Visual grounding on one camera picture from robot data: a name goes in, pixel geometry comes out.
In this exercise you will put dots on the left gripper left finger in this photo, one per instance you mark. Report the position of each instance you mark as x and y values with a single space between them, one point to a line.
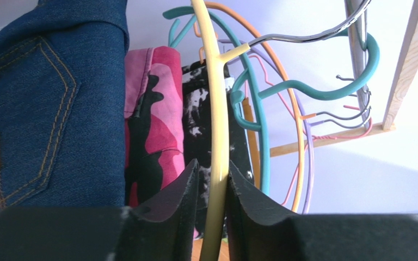
161 228

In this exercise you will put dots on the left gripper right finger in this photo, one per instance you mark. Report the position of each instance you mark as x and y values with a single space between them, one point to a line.
261 229

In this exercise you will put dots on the yellow clothes hanger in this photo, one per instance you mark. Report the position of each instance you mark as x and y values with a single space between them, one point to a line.
218 126

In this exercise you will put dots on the pink camouflage trousers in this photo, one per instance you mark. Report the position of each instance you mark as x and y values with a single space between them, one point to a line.
153 114

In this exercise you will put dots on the teal clothes hanger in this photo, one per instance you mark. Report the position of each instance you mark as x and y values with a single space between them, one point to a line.
221 46

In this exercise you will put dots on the dark blue denim trousers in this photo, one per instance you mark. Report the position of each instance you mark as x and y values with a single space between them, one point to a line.
62 93

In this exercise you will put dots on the purple clothes hanger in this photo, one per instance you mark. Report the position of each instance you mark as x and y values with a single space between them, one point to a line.
309 144

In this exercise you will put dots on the black white speckled trousers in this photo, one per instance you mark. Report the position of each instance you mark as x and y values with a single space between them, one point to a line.
197 130

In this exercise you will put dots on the wooden clothes rack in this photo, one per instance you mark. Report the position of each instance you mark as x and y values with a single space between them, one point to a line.
405 72

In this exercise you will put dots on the pink wire hanger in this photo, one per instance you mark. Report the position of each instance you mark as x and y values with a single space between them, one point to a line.
345 133

